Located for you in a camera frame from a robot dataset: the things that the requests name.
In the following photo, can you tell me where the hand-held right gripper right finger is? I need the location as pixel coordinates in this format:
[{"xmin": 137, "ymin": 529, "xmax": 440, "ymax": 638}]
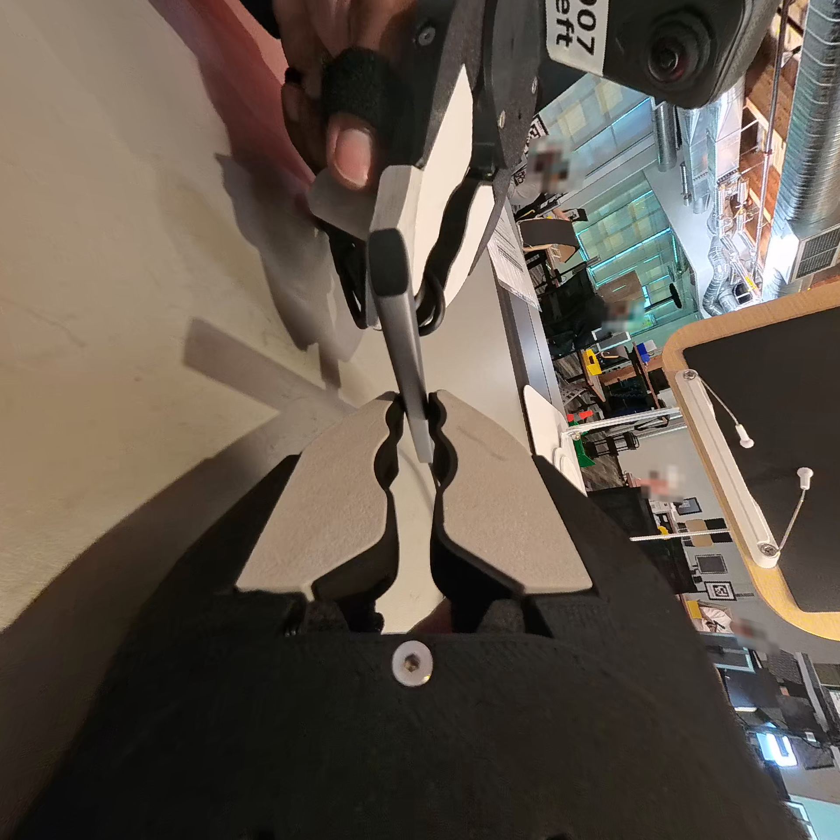
[{"xmin": 428, "ymin": 389, "xmax": 596, "ymax": 603}]

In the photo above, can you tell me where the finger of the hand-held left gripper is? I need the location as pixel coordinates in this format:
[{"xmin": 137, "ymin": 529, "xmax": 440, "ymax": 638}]
[
  {"xmin": 307, "ymin": 163, "xmax": 425, "ymax": 330},
  {"xmin": 423, "ymin": 177, "xmax": 500, "ymax": 308}
]

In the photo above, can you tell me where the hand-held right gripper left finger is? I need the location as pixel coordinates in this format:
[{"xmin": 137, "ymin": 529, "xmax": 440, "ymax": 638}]
[{"xmin": 235, "ymin": 390, "xmax": 403, "ymax": 603}]

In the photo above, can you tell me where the grey cable connector plug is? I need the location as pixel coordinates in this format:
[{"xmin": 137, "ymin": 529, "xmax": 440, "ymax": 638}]
[{"xmin": 364, "ymin": 228, "xmax": 450, "ymax": 466}]

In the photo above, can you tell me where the person's left hand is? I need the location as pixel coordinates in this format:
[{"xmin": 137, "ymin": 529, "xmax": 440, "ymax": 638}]
[{"xmin": 272, "ymin": 0, "xmax": 422, "ymax": 191}]

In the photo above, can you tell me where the printed paper sheet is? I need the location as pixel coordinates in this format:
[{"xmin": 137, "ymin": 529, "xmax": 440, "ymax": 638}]
[{"xmin": 491, "ymin": 210, "xmax": 544, "ymax": 309}]

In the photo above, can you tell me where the white tray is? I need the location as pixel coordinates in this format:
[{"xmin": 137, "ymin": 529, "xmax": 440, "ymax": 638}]
[{"xmin": 523, "ymin": 384, "xmax": 588, "ymax": 496}]

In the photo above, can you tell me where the white mounting bar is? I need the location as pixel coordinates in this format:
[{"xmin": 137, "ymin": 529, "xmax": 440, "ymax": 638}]
[{"xmin": 676, "ymin": 369, "xmax": 782, "ymax": 569}]

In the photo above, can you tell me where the wood-rimmed black board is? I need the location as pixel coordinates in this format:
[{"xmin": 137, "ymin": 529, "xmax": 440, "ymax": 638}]
[{"xmin": 661, "ymin": 282, "xmax": 840, "ymax": 641}]

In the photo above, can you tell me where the white air vent grille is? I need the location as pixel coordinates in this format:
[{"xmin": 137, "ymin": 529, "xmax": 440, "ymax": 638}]
[{"xmin": 791, "ymin": 226, "xmax": 840, "ymax": 280}]

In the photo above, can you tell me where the silver ventilation duct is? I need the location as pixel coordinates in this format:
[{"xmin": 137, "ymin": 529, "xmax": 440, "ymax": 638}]
[{"xmin": 764, "ymin": 0, "xmax": 840, "ymax": 290}]

